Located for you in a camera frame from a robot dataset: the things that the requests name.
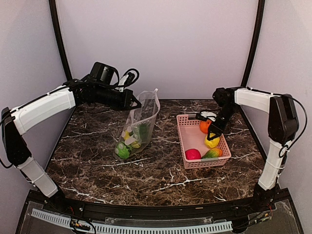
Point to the black front rail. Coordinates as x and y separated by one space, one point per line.
239 211

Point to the clear zip top bag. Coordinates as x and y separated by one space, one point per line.
146 114

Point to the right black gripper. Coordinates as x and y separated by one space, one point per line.
220 128

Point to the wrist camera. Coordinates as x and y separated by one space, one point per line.
205 115
129 78

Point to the orange toy fruit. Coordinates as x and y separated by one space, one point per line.
204 125

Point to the yellow toy banana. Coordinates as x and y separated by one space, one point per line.
130 139

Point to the yellow toy lemon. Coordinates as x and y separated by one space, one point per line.
212 143

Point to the right black frame post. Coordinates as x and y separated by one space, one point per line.
254 42

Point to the green toy cabbage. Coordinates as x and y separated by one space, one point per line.
123 151

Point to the black frame post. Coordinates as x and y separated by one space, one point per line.
254 42
59 39

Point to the white slotted cable duct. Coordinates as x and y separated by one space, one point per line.
135 226

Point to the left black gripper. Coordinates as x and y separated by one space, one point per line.
126 103

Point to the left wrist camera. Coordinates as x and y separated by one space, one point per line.
129 78

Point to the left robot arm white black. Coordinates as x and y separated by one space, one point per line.
102 85

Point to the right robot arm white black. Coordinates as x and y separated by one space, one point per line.
282 124

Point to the orange green toy mango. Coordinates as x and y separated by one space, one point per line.
213 153

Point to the pink perforated plastic basket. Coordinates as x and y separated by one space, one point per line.
191 137

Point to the green toy bell pepper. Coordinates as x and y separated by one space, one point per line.
143 131

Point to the red toy apple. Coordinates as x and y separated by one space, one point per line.
192 154

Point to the left black frame post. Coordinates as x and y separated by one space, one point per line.
59 39

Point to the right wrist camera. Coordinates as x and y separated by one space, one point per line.
205 115

